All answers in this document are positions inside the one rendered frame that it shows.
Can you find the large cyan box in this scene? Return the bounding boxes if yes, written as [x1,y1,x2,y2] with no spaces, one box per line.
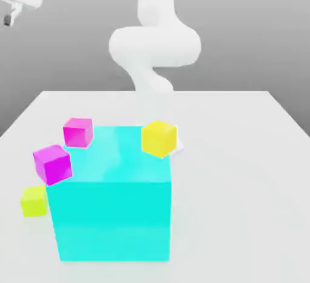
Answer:
[45,125,173,262]

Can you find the small magenta cube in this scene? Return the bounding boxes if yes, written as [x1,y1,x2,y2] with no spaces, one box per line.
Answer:
[32,144,73,187]
[62,117,94,149]

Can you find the small lime yellow cube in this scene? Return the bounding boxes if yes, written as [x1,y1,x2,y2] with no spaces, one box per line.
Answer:
[20,186,48,218]

